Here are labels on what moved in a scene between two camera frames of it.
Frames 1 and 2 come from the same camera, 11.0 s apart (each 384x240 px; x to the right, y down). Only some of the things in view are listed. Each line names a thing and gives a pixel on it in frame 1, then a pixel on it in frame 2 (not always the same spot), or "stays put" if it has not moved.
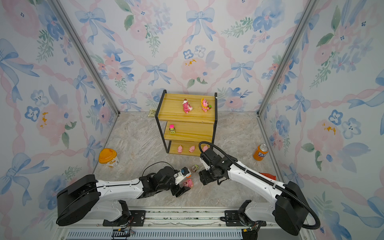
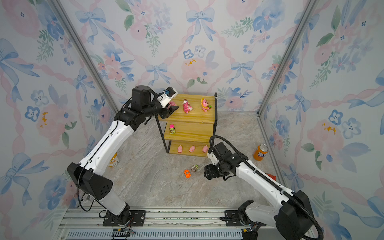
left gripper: [181, 191] -> [171, 110]
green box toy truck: [194, 168] stays put
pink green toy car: [172, 129] stays put
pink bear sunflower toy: [205, 105] stays put
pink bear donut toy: [189, 183] -> [172, 104]
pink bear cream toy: [187, 107] stays put
